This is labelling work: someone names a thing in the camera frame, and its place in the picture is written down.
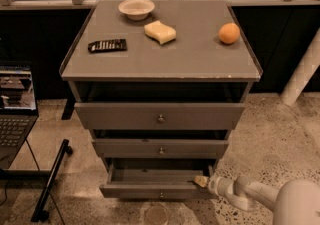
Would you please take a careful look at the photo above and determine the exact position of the black remote control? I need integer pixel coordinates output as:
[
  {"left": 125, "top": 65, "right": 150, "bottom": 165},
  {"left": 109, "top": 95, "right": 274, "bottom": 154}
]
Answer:
[{"left": 88, "top": 39, "right": 127, "bottom": 53}]

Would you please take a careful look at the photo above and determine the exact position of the white diagonal pillar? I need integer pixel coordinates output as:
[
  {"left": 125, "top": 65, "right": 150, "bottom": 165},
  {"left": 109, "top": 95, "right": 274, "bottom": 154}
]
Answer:
[{"left": 280, "top": 29, "right": 320, "bottom": 106}]

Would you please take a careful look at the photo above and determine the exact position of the yellow wavy sponge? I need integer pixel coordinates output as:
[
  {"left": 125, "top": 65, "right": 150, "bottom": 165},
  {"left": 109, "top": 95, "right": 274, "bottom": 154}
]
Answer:
[{"left": 144, "top": 21, "right": 176, "bottom": 45}]

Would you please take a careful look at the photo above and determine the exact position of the black stand leg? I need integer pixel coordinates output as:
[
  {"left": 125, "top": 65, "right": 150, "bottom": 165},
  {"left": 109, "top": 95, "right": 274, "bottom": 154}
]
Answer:
[{"left": 31, "top": 139, "right": 73, "bottom": 222}]

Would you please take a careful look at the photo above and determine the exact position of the black laptop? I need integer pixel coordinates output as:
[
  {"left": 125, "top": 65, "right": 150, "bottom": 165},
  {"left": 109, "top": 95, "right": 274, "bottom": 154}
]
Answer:
[{"left": 0, "top": 62, "right": 38, "bottom": 169}]

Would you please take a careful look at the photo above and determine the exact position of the grey bottom drawer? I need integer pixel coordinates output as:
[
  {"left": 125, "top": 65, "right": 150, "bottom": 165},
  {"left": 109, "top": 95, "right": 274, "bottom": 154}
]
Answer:
[{"left": 100, "top": 160, "right": 214, "bottom": 201}]

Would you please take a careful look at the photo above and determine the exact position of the orange fruit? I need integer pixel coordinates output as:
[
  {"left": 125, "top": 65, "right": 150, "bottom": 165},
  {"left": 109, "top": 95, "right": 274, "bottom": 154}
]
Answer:
[{"left": 218, "top": 23, "right": 240, "bottom": 44}]

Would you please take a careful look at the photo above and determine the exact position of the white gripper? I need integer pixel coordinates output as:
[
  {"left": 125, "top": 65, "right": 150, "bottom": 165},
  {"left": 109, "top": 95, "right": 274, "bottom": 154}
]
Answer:
[{"left": 194, "top": 175, "right": 233, "bottom": 198}]

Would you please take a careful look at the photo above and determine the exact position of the white paper bowl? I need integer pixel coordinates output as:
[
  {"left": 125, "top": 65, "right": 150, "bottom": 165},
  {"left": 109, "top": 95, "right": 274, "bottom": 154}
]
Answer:
[{"left": 118, "top": 0, "right": 155, "bottom": 21}]

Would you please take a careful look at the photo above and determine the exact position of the grey top drawer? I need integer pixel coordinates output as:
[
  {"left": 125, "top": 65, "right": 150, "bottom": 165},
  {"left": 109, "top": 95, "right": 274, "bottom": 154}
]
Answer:
[{"left": 75, "top": 103, "right": 244, "bottom": 130}]

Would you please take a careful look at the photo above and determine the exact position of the grey drawer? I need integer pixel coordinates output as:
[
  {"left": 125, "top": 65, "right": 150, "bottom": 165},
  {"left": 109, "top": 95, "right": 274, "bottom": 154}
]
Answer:
[
  {"left": 75, "top": 103, "right": 244, "bottom": 130},
  {"left": 92, "top": 139, "right": 228, "bottom": 159},
  {"left": 100, "top": 160, "right": 214, "bottom": 201}
]

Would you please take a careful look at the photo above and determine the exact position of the grey middle drawer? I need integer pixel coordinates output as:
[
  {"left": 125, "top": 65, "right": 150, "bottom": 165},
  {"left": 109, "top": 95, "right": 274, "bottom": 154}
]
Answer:
[{"left": 92, "top": 139, "right": 228, "bottom": 159}]

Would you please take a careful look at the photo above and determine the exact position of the grey drawer cabinet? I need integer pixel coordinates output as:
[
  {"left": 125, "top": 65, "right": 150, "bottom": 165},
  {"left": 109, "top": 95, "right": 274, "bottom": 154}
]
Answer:
[{"left": 59, "top": 0, "right": 263, "bottom": 183}]

